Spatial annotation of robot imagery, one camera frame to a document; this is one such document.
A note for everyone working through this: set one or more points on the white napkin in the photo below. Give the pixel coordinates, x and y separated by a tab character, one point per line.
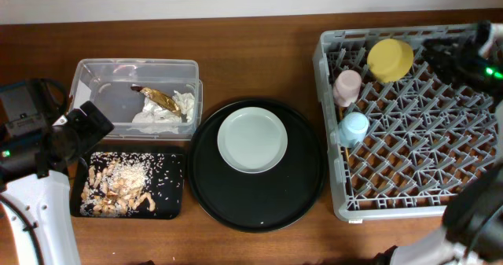
156	119

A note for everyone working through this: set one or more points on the pink cup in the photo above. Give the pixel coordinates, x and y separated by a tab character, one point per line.
346	88

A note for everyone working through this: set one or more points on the food scraps and rice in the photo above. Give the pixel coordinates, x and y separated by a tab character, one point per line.
118	186

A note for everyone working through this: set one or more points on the gold foil wrapper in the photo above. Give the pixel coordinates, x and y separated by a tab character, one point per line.
159	98

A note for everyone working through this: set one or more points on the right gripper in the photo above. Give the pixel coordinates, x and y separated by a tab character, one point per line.
455	51

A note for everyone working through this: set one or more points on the blue cup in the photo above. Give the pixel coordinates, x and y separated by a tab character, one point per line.
352	129

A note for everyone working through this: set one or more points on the round black tray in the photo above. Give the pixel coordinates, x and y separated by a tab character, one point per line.
264	202

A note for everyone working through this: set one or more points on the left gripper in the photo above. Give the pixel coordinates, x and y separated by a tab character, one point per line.
93	135

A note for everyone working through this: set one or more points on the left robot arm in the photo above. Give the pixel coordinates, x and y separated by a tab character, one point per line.
35	187

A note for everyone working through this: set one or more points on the yellow bowl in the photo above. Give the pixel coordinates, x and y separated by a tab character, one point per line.
390	60

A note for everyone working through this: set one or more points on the black rectangular tray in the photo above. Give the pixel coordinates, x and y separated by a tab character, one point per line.
169	194

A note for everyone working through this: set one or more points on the clear plastic bin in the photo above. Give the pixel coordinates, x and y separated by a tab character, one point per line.
107	84

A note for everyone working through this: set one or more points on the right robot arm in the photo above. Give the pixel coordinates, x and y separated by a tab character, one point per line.
471	229

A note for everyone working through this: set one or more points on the grey dishwasher rack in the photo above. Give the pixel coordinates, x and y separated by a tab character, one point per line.
426	140

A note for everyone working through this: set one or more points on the grey round plate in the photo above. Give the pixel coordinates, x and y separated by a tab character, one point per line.
252	140

